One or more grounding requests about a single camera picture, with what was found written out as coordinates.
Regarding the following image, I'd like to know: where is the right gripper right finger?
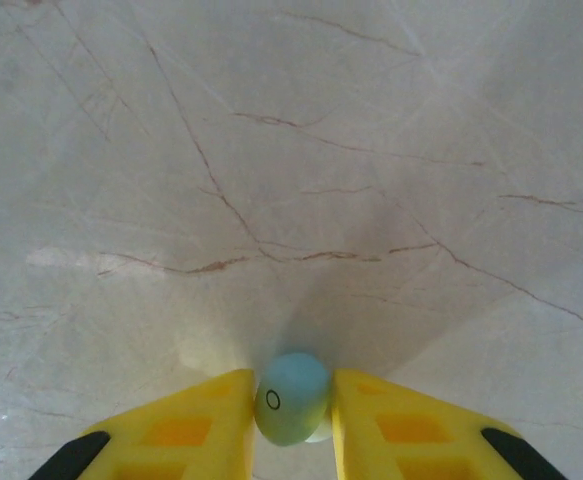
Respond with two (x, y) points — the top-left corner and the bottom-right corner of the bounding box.
(330, 368), (567, 480)

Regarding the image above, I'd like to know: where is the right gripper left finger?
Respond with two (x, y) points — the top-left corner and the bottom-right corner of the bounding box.
(28, 368), (257, 480)

